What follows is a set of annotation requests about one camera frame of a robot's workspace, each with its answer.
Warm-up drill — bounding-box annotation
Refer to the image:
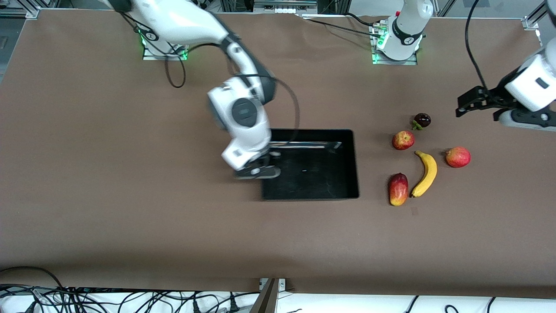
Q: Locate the black plastic box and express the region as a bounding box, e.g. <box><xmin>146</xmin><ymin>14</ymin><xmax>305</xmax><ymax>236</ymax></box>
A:
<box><xmin>261</xmin><ymin>129</ymin><xmax>360</xmax><ymax>201</ymax></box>

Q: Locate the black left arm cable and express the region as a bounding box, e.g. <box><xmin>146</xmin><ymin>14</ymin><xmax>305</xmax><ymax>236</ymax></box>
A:
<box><xmin>465</xmin><ymin>0</ymin><xmax>487</xmax><ymax>90</ymax></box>

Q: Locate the black cable bundle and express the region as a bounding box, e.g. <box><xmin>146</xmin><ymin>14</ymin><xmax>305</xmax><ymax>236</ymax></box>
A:
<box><xmin>0</xmin><ymin>285</ymin><xmax>261</xmax><ymax>313</ymax></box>

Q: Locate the small red apple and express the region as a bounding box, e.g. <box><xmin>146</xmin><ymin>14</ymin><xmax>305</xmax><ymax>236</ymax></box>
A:
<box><xmin>392</xmin><ymin>131</ymin><xmax>415</xmax><ymax>151</ymax></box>

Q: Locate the aluminium edge profile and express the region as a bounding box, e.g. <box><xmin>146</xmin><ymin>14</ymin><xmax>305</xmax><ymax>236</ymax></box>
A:
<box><xmin>0</xmin><ymin>7</ymin><xmax>42</xmax><ymax>20</ymax></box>

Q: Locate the red yellow mango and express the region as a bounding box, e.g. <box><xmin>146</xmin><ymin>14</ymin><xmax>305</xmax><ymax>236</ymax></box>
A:
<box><xmin>388</xmin><ymin>173</ymin><xmax>409</xmax><ymax>206</ymax></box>

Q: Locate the yellow banana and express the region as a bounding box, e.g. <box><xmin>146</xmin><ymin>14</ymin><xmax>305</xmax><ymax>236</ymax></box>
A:
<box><xmin>410</xmin><ymin>150</ymin><xmax>438</xmax><ymax>198</ymax></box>

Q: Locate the black base power cable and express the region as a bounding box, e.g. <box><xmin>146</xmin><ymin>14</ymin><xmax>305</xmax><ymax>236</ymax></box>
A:
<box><xmin>302</xmin><ymin>15</ymin><xmax>383</xmax><ymax>39</ymax></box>

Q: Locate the dark metal post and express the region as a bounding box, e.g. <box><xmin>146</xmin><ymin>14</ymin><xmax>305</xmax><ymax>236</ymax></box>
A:
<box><xmin>250</xmin><ymin>278</ymin><xmax>279</xmax><ymax>313</ymax></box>

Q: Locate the black looped floor cable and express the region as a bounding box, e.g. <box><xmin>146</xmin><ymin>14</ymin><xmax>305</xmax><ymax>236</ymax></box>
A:
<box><xmin>0</xmin><ymin>266</ymin><xmax>66</xmax><ymax>290</ymax></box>

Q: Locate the red apple right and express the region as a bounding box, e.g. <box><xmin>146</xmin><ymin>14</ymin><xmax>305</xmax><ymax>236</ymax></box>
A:
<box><xmin>445</xmin><ymin>147</ymin><xmax>471</xmax><ymax>168</ymax></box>

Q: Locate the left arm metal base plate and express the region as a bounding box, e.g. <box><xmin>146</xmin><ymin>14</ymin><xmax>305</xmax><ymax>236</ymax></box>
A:
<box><xmin>372</xmin><ymin>52</ymin><xmax>418</xmax><ymax>66</ymax></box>

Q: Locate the aluminium corner bracket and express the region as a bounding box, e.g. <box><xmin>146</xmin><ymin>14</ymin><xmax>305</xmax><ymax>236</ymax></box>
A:
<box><xmin>523</xmin><ymin>0</ymin><xmax>556</xmax><ymax>31</ymax></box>

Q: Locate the dark purple mangosteen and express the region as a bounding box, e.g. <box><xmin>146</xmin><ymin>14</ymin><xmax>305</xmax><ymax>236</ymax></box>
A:
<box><xmin>411</xmin><ymin>113</ymin><xmax>432</xmax><ymax>131</ymax></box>

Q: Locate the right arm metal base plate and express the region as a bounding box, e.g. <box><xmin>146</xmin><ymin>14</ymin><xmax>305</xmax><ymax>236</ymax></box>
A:
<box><xmin>142</xmin><ymin>43</ymin><xmax>188</xmax><ymax>60</ymax></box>

